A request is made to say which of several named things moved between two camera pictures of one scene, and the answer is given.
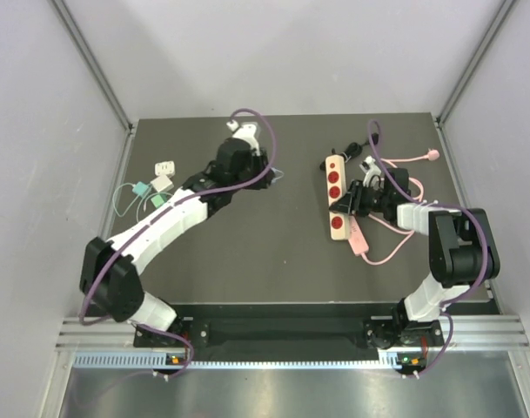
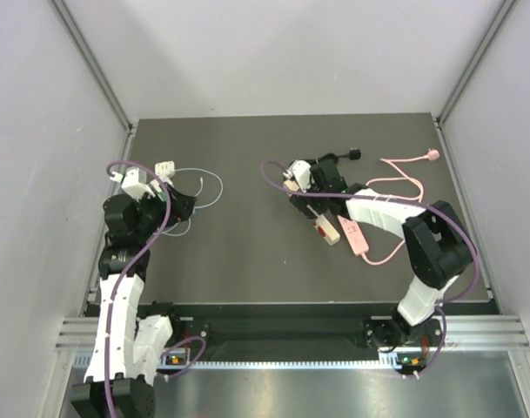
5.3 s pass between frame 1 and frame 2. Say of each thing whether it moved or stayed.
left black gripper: moved
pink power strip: stayed
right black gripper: moved
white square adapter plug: stayed
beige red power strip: moved
